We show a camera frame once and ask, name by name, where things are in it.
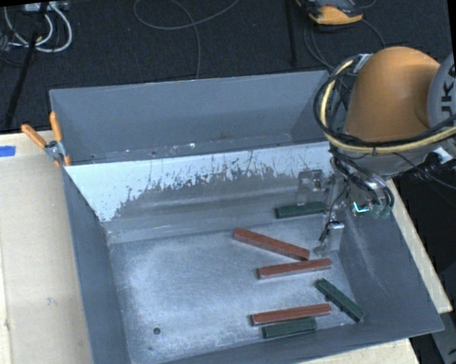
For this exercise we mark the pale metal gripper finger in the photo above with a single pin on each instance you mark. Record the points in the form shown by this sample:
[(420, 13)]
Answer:
[(334, 233), (310, 183)]

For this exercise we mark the dark green flat block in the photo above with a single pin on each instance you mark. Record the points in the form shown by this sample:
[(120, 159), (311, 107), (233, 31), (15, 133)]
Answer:
[(293, 210), (289, 328), (340, 300)]

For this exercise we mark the red-brown flat block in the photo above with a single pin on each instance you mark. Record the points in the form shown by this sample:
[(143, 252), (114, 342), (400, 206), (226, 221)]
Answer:
[(294, 268), (270, 244), (290, 314)]

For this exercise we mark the grey metal bin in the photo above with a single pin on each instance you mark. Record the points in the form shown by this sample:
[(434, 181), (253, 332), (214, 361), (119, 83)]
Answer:
[(191, 288)]

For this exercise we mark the pale flat board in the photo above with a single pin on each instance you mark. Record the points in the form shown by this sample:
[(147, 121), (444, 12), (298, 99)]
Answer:
[(36, 262)]

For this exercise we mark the black cylinder on white bracket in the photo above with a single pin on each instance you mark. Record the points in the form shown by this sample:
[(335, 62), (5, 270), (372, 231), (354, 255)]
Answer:
[(442, 155)]

